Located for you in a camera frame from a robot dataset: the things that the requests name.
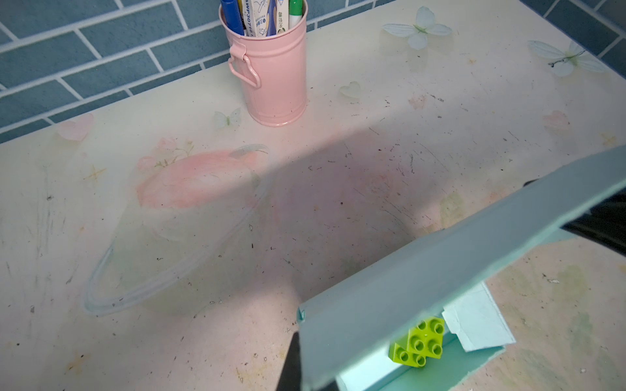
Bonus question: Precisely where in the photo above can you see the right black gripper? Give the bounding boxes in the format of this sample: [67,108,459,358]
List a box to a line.
[533,187,625,257]

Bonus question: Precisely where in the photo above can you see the light blue paper box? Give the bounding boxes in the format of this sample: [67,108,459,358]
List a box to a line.
[298,147,625,390]

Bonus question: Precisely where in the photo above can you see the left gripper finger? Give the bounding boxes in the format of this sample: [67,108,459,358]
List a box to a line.
[276,332,301,391]

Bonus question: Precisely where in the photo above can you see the pink pen holder cup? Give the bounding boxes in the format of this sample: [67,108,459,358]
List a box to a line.
[218,3,308,126]

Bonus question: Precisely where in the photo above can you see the green plastic block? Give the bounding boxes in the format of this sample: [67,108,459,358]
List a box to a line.
[388,317,446,368]

